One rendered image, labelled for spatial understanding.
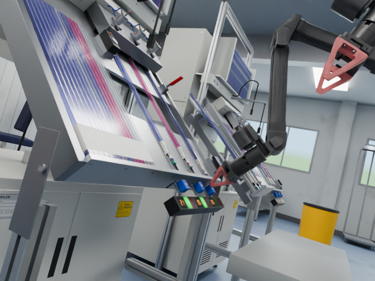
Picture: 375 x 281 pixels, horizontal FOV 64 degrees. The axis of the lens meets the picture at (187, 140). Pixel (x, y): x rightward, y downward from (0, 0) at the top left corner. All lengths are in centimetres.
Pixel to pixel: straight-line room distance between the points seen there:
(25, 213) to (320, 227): 354
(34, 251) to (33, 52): 38
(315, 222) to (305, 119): 460
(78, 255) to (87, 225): 10
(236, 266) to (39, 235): 38
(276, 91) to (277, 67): 9
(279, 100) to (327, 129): 701
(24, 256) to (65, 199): 45
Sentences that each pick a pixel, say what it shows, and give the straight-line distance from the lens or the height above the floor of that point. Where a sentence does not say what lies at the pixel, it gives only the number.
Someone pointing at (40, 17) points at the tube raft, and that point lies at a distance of 84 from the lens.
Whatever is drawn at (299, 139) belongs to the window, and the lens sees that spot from 800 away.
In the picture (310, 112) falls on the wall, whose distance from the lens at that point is 814.
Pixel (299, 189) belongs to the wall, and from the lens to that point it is 789.
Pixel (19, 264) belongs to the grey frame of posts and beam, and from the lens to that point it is 56.
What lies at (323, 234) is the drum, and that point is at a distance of 389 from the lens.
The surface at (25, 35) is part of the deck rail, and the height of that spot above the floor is 93.
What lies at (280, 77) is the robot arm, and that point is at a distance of 108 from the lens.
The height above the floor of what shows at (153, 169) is 73.
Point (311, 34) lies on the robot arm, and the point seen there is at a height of 129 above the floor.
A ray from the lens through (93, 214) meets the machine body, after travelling 109.
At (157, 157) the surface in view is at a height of 76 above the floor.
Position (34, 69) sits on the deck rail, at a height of 86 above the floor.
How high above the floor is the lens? 76
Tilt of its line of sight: 4 degrees up
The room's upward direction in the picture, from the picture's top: 14 degrees clockwise
